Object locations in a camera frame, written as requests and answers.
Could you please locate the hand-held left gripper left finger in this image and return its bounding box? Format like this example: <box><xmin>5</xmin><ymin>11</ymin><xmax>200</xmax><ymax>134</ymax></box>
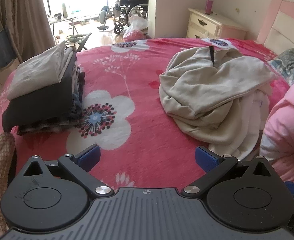
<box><xmin>16</xmin><ymin>144</ymin><xmax>115</xmax><ymax>200</ymax></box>

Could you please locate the cream nightstand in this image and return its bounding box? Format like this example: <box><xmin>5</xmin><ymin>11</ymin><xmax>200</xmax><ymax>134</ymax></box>
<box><xmin>186</xmin><ymin>8</ymin><xmax>247</xmax><ymax>40</ymax></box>

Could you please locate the white and red plastic bag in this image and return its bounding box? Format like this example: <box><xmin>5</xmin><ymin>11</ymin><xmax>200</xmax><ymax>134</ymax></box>
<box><xmin>123</xmin><ymin>15</ymin><xmax>149</xmax><ymax>42</ymax></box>

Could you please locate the stack of folded clothes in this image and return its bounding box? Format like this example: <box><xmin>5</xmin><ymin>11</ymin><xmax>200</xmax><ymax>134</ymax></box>
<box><xmin>1</xmin><ymin>41</ymin><xmax>86</xmax><ymax>136</ymax></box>

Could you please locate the pink floral blanket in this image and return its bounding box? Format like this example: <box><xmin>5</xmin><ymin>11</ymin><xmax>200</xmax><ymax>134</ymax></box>
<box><xmin>0</xmin><ymin>38</ymin><xmax>291</xmax><ymax>193</ymax></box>

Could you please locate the small glass table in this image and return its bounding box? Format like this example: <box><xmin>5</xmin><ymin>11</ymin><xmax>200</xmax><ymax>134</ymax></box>
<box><xmin>49</xmin><ymin>12</ymin><xmax>79</xmax><ymax>35</ymax></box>

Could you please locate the pink cup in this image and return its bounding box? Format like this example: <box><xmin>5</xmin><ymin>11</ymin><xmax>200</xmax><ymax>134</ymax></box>
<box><xmin>204</xmin><ymin>0</ymin><xmax>214</xmax><ymax>15</ymax></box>

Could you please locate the dark folding rack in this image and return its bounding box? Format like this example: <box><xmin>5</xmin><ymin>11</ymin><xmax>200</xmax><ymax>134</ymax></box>
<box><xmin>66</xmin><ymin>32</ymin><xmax>92</xmax><ymax>52</ymax></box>

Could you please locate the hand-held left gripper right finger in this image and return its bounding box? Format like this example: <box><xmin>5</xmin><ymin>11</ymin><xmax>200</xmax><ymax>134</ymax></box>
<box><xmin>181</xmin><ymin>145</ymin><xmax>280</xmax><ymax>199</ymax></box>

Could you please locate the beige curtain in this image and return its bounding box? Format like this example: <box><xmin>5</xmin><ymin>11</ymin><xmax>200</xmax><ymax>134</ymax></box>
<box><xmin>0</xmin><ymin>0</ymin><xmax>56</xmax><ymax>63</ymax></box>

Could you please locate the grey chair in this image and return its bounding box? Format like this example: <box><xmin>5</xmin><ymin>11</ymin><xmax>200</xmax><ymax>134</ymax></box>
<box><xmin>97</xmin><ymin>5</ymin><xmax>111</xmax><ymax>30</ymax></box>

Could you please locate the pink bed headboard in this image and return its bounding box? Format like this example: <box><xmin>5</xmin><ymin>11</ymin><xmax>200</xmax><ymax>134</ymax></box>
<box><xmin>256</xmin><ymin>0</ymin><xmax>294</xmax><ymax>55</ymax></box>

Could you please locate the white garment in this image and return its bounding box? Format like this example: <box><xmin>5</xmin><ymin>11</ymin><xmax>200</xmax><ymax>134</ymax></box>
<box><xmin>208</xmin><ymin>82</ymin><xmax>274</xmax><ymax>160</ymax></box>

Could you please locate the black wheelchair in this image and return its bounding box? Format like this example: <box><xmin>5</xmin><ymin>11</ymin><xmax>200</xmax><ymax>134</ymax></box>
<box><xmin>112</xmin><ymin>0</ymin><xmax>149</xmax><ymax>35</ymax></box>

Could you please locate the beige zip hoodie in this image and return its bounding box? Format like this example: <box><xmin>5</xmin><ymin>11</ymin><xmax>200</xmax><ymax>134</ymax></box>
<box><xmin>158</xmin><ymin>45</ymin><xmax>280</xmax><ymax>147</ymax></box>

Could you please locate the blue-grey patterned pillow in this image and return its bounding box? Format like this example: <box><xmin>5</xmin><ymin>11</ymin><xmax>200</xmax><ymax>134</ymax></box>
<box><xmin>268</xmin><ymin>40</ymin><xmax>294</xmax><ymax>85</ymax></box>

